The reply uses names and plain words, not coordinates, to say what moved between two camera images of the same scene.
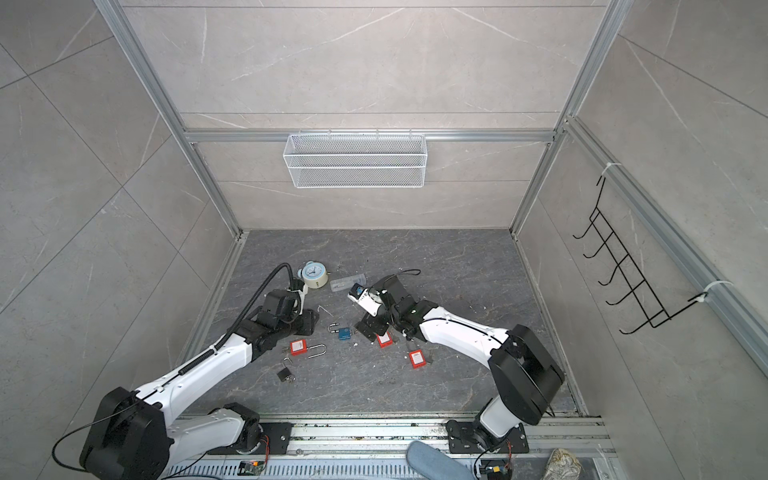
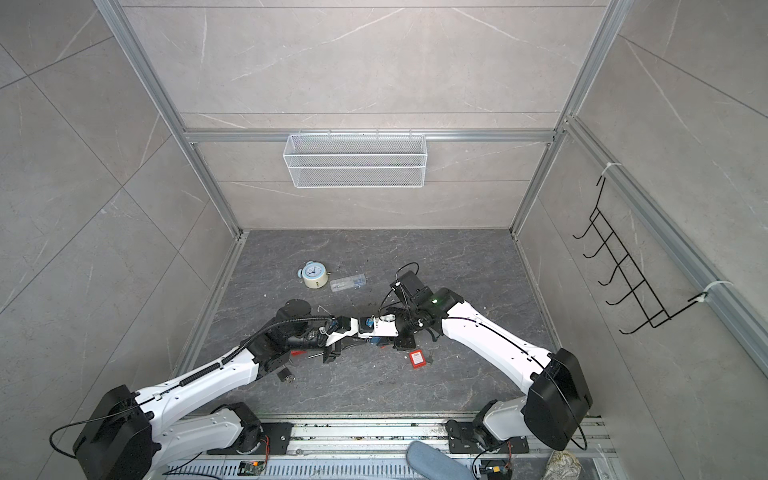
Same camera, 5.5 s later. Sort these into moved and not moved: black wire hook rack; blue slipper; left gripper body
Moved: left gripper body
Not moved: black wire hook rack; blue slipper
